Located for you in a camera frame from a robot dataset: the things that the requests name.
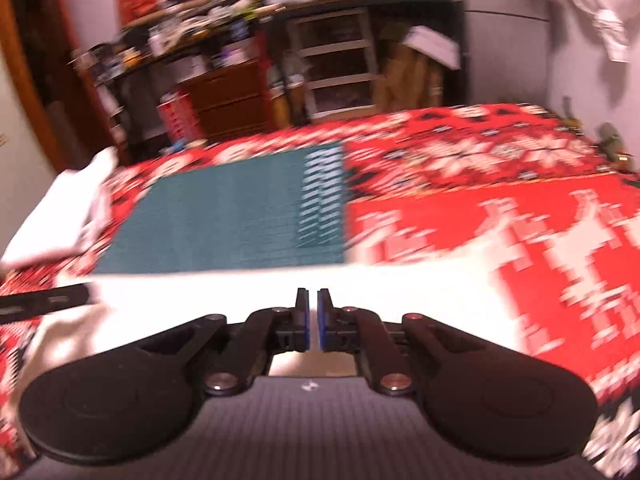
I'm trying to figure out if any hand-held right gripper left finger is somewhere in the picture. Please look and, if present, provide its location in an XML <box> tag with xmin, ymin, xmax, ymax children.
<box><xmin>129</xmin><ymin>287</ymin><xmax>312</xmax><ymax>396</ymax></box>

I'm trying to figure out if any white cardboard box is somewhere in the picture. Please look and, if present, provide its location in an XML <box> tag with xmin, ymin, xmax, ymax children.
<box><xmin>402</xmin><ymin>25</ymin><xmax>461</xmax><ymax>71</ymax></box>

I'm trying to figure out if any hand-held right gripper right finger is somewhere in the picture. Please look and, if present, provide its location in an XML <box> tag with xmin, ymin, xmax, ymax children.
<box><xmin>316</xmin><ymin>287</ymin><xmax>506</xmax><ymax>397</ymax></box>

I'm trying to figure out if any cluttered black shelf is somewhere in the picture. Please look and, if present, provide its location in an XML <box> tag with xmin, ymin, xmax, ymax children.
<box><xmin>70</xmin><ymin>0</ymin><xmax>281</xmax><ymax>156</ymax></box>

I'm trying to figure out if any dark green gift box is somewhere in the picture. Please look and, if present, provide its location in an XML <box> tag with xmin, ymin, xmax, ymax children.
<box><xmin>597</xmin><ymin>122</ymin><xmax>626</xmax><ymax>158</ymax></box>

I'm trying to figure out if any red white printed box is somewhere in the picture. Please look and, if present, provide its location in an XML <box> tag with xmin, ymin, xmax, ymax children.
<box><xmin>156</xmin><ymin>89</ymin><xmax>207</xmax><ymax>145</ymax></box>

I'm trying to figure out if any folded white garment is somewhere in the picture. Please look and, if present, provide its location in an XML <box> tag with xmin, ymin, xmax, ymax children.
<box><xmin>0</xmin><ymin>147</ymin><xmax>118</xmax><ymax>271</ymax></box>

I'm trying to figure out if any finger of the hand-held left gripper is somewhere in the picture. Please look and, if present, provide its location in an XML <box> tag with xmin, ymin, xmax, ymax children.
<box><xmin>0</xmin><ymin>282</ymin><xmax>92</xmax><ymax>325</ymax></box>

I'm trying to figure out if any wooden drawer cabinet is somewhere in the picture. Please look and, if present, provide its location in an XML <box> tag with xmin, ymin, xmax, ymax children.
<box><xmin>180</xmin><ymin>57</ymin><xmax>276</xmax><ymax>143</ymax></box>

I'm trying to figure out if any green cutting mat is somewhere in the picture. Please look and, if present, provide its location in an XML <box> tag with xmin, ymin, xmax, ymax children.
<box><xmin>92</xmin><ymin>142</ymin><xmax>348</xmax><ymax>276</ymax></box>

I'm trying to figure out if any red paper bag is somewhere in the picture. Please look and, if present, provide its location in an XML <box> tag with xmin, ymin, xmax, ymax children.
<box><xmin>116</xmin><ymin>0</ymin><xmax>158</xmax><ymax>26</ymax></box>

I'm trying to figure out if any stack of leaning cardboard sheets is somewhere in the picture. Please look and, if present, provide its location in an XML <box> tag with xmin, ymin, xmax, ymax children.
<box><xmin>372</xmin><ymin>25</ymin><xmax>446</xmax><ymax>111</ymax></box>

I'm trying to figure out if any red patterned blanket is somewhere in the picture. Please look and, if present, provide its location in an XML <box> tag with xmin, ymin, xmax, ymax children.
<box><xmin>0</xmin><ymin>102</ymin><xmax>640</xmax><ymax>480</ymax></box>

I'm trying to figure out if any white knotted curtain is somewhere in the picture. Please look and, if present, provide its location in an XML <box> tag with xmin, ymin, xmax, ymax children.
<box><xmin>555</xmin><ymin>0</ymin><xmax>638</xmax><ymax>63</ymax></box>

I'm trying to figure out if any silver refrigerator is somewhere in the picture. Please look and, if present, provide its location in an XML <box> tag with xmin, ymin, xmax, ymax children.
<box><xmin>462</xmin><ymin>0</ymin><xmax>556</xmax><ymax>111</ymax></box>

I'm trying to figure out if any white knit vest maroon trim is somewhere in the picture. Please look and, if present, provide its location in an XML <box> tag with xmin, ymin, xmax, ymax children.
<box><xmin>20</xmin><ymin>260</ymin><xmax>536</xmax><ymax>386</ymax></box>

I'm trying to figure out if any white plastic drawer unit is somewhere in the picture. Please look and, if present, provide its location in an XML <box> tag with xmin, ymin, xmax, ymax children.
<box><xmin>285</xmin><ymin>7</ymin><xmax>381</xmax><ymax>121</ymax></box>

